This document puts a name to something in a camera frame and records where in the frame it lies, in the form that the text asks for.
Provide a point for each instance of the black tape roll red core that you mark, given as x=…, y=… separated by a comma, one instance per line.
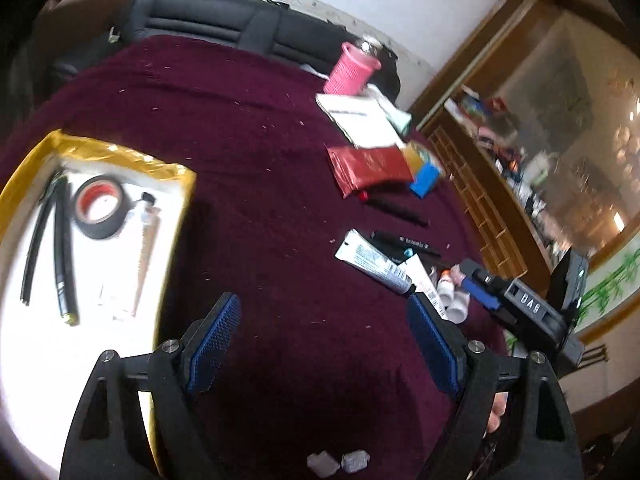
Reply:
x=107, y=225

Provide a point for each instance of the maroon table cloth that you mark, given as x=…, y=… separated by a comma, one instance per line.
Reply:
x=275, y=210

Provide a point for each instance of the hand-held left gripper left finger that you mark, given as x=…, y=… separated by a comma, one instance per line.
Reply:
x=215, y=345

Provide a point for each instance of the pink knitted bottle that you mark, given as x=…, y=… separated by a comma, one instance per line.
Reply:
x=350, y=72

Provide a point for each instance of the black marker white print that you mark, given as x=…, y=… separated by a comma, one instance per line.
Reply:
x=400, y=238

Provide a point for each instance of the pile of shelf clutter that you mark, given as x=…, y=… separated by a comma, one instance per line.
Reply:
x=510, y=160

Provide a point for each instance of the thin black pen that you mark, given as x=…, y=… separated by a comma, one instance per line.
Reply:
x=37, y=240

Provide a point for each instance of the white tube black cap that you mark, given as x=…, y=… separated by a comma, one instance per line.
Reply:
x=370, y=260

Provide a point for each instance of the white glue bottle orange cap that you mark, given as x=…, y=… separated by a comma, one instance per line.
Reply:
x=446, y=282

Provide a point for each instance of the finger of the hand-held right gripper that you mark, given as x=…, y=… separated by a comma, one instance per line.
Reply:
x=482, y=297
x=480, y=272

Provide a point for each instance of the pale green packet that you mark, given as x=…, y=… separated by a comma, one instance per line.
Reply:
x=400, y=120

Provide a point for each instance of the yellow and blue box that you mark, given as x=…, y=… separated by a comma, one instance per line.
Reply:
x=425, y=180

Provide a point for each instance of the small grey wrapped candy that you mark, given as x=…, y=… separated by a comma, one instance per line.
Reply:
x=355, y=461
x=322, y=465

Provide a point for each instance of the white buckle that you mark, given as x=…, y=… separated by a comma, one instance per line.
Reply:
x=113, y=35

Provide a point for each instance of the white printed tube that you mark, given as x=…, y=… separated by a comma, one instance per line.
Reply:
x=135, y=260

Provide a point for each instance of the black marker red cap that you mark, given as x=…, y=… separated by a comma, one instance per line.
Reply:
x=400, y=212

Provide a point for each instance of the green bamboo painting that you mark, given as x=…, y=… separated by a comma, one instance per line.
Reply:
x=605, y=290

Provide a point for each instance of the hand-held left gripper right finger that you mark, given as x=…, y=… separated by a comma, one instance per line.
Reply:
x=435, y=345

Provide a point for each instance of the person's right hand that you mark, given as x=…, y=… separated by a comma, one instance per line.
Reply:
x=496, y=412

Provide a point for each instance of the red packet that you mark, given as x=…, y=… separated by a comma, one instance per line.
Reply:
x=370, y=165

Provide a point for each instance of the black leather sofa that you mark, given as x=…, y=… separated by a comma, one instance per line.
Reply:
x=200, y=25

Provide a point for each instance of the white booklet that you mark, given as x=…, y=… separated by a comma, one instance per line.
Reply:
x=360, y=120

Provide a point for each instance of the small white tube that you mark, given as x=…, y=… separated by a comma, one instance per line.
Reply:
x=425, y=285

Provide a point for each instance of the white foam box yellow tape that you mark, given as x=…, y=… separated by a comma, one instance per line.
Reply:
x=40, y=360

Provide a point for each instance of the wooden glass cabinet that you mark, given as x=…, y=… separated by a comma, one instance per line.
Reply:
x=500, y=30

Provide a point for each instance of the black marker yellow end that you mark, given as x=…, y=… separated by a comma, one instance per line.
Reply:
x=62, y=260

